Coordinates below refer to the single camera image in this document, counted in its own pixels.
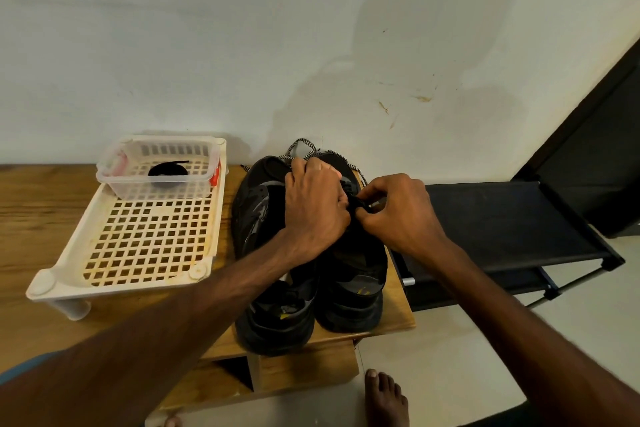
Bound person's right hand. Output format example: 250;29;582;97
356;173;453;268

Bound person's left hand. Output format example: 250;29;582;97
280;156;352;265

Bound single black shoelace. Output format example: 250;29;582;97
345;191;386;215

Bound black shoe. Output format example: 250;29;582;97
232;154;319;356
312;149;389;334

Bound black shoelaces bundle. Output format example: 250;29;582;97
147;161;191;179

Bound person's left forearm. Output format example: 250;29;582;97
0;236;306;427

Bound person's right forearm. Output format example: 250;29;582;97
425;242;640;427

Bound person's blue shorts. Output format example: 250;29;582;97
0;352;536;427

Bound black shoe rack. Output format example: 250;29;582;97
388;179;626;312

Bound large white plastic tray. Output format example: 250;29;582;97
26;134;229;322

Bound small white plastic basket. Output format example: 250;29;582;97
96;136;227;201

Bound dark door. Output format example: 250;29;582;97
512;36;640;237

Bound low wooden table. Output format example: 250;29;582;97
0;163;417;413

